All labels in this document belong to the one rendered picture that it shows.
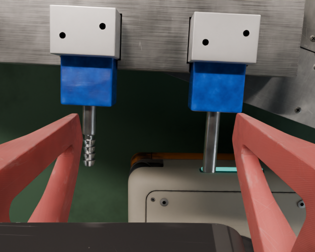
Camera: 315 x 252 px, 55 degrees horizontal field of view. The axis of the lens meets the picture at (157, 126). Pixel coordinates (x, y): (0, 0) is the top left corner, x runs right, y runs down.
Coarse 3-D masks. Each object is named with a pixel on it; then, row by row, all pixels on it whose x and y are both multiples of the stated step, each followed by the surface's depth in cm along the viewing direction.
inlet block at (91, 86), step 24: (72, 24) 23; (96, 24) 23; (120, 24) 25; (72, 48) 23; (96, 48) 23; (120, 48) 26; (72, 72) 25; (96, 72) 25; (72, 96) 25; (96, 96) 25
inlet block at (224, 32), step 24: (192, 24) 23; (216, 24) 23; (240, 24) 23; (192, 48) 23; (216, 48) 23; (240, 48) 23; (192, 72) 25; (216, 72) 24; (240, 72) 24; (192, 96) 25; (216, 96) 25; (240, 96) 25; (216, 120) 26; (216, 144) 26
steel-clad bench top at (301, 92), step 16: (304, 16) 30; (304, 32) 31; (304, 48) 31; (304, 64) 31; (256, 80) 31; (272, 80) 31; (288, 80) 31; (304, 80) 31; (256, 96) 32; (272, 96) 32; (288, 96) 32; (304, 96) 32; (272, 112) 32; (288, 112) 32; (304, 112) 32
